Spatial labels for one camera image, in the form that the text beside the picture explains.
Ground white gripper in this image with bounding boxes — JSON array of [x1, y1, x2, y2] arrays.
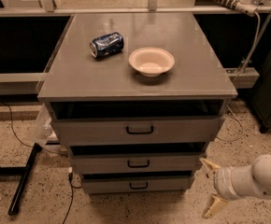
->
[[200, 158, 240, 219]]

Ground grey bottom drawer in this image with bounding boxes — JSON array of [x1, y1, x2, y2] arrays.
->
[[82, 175, 193, 194]]

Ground grey drawer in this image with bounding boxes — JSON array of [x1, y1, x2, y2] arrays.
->
[[53, 116, 224, 146], [70, 153, 202, 174], [82, 175, 193, 194]]

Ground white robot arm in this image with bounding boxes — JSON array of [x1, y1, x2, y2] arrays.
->
[[200, 155, 271, 218]]

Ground grey middle drawer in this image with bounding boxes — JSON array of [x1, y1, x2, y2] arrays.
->
[[70, 153, 202, 174]]

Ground grey top drawer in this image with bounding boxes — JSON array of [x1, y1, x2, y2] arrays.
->
[[53, 116, 224, 146]]

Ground grey drawer cabinet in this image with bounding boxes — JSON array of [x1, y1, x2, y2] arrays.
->
[[38, 12, 237, 185]]

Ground white paper bowl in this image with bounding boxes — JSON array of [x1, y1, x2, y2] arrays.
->
[[129, 48, 175, 77]]

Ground blue soda can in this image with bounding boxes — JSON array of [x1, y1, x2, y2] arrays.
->
[[90, 32, 124, 59]]

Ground clear plastic bag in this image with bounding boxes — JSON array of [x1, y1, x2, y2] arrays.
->
[[30, 105, 58, 145]]

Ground white power strip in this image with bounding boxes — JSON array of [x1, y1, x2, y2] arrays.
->
[[212, 0, 257, 16]]

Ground black metal floor stand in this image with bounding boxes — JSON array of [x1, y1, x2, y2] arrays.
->
[[0, 143, 42, 216]]

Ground white power cord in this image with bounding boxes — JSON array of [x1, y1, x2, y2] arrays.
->
[[215, 11, 262, 143]]

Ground black floor cable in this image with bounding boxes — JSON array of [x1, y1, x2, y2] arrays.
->
[[62, 171, 82, 224]]

